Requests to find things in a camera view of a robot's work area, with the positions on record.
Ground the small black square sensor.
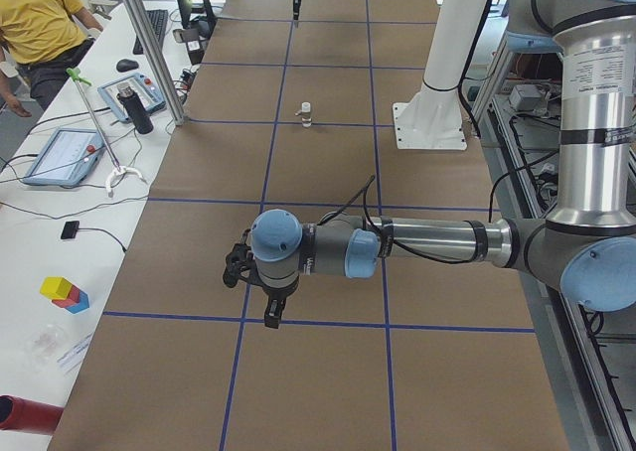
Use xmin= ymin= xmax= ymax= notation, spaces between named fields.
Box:
xmin=61 ymin=221 xmax=80 ymax=240

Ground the person in yellow shirt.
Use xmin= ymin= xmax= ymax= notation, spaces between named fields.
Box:
xmin=1 ymin=0 xmax=103 ymax=109

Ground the blue teach pendant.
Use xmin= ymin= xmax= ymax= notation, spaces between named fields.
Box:
xmin=96 ymin=73 xmax=167 ymax=123
xmin=22 ymin=127 xmax=104 ymax=187

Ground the far blue teach pendant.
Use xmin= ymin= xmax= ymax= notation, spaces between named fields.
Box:
xmin=96 ymin=73 xmax=167 ymax=123

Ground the black water bottle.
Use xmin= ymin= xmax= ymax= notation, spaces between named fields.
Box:
xmin=117 ymin=82 xmax=154 ymax=134

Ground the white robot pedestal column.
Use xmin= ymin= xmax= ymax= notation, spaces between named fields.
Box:
xmin=393 ymin=0 xmax=491 ymax=151

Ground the black computer mouse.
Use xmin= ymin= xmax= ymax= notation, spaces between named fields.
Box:
xmin=115 ymin=59 xmax=139 ymax=73

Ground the red cylinder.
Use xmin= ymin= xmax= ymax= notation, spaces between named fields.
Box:
xmin=1 ymin=395 xmax=64 ymax=435

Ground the clear plastic bag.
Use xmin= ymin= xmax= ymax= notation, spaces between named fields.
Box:
xmin=25 ymin=324 xmax=68 ymax=368

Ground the aluminium frame post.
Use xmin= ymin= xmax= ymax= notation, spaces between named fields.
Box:
xmin=122 ymin=0 xmax=185 ymax=126

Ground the grabber reacher tool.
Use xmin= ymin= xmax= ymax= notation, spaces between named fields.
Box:
xmin=66 ymin=68 xmax=146 ymax=197

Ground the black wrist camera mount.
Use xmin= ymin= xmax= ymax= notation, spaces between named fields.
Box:
xmin=223 ymin=228 xmax=260 ymax=288

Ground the near blue teach pendant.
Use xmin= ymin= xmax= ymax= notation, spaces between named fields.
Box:
xmin=22 ymin=127 xmax=104 ymax=187

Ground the yellow red blue block stack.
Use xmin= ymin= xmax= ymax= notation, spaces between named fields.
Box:
xmin=40 ymin=276 xmax=89 ymax=314

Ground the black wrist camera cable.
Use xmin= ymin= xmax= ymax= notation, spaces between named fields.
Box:
xmin=317 ymin=174 xmax=503 ymax=265

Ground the black keyboard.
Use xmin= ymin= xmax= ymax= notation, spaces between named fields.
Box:
xmin=132 ymin=9 xmax=169 ymax=55

